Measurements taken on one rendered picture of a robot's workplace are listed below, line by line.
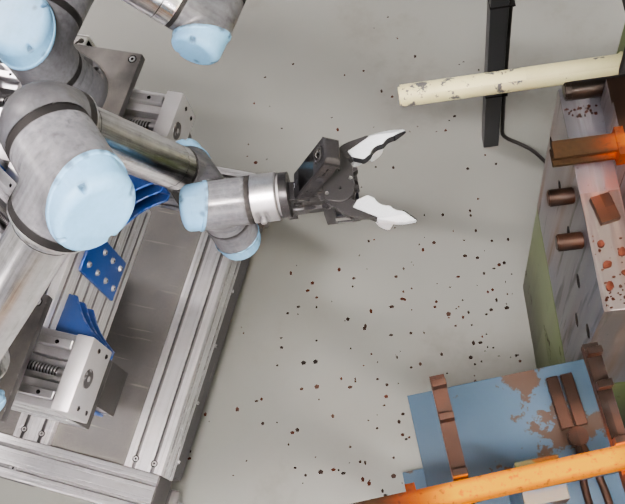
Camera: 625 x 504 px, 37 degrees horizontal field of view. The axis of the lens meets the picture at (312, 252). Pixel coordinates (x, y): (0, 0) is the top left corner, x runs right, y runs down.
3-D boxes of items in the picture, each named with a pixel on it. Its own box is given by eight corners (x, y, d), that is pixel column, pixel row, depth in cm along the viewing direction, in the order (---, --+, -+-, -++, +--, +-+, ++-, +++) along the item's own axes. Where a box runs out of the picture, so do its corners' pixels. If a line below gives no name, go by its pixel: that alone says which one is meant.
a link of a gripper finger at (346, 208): (388, 205, 136) (339, 181, 139) (388, 200, 135) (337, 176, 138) (372, 231, 135) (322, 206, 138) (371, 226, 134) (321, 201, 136)
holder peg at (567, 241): (557, 254, 143) (558, 247, 141) (554, 238, 144) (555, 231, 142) (583, 251, 143) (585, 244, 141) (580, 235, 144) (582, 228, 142)
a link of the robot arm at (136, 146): (-49, 96, 119) (168, 179, 163) (-14, 155, 115) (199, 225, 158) (9, 32, 117) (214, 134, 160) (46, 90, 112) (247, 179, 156)
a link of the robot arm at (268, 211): (247, 166, 139) (249, 214, 136) (277, 162, 139) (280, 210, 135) (257, 188, 146) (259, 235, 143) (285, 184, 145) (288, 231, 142)
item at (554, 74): (401, 114, 187) (399, 100, 182) (398, 92, 189) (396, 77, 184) (623, 83, 182) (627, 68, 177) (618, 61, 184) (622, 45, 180)
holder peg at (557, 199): (548, 209, 146) (550, 202, 144) (545, 194, 147) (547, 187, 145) (574, 206, 146) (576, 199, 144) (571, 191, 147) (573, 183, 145)
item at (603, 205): (588, 200, 140) (589, 197, 139) (607, 194, 140) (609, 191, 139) (600, 226, 138) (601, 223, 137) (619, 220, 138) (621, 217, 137)
